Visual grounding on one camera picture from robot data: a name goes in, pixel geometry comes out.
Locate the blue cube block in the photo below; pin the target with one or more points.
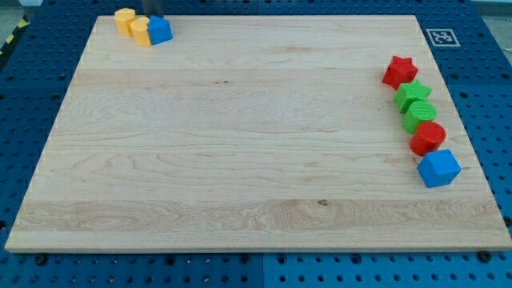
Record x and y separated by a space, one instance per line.
438 168

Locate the large wooden board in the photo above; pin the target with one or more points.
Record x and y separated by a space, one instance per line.
250 134

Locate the blue pentagon block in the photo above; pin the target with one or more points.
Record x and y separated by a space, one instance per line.
159 30

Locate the green star block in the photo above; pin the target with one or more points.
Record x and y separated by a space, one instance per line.
408 93

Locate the red star block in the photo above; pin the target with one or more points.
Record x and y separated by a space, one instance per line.
399 71

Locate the green cylinder block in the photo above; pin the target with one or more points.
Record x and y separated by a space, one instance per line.
417 113

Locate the yellow heart block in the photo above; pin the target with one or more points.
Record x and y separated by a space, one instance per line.
139 29

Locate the red cylinder block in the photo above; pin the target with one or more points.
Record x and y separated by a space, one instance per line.
427 138

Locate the grey robot pointer tool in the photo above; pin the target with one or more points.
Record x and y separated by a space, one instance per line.
152 8

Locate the yellow hexagon block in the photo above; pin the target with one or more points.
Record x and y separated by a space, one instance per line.
123 18

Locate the white fiducial marker tag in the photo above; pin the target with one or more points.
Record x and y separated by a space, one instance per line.
442 37

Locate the black bolt left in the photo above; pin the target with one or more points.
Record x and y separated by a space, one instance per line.
40 259

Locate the black bolt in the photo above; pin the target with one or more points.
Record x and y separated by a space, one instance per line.
40 259
484 256

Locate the black bolt right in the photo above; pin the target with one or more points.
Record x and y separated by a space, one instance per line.
484 256

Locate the yellow black hazard tape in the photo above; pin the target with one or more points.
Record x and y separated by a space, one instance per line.
15 36

